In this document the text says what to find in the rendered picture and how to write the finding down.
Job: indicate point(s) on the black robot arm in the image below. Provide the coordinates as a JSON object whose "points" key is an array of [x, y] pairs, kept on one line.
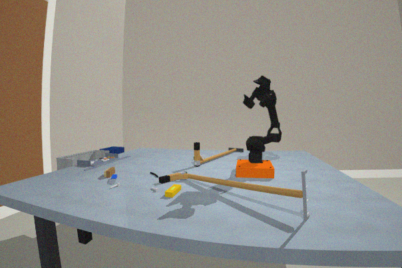
{"points": [[255, 144]]}

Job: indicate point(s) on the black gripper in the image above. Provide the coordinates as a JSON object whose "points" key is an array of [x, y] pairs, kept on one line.
{"points": [[263, 81]]}

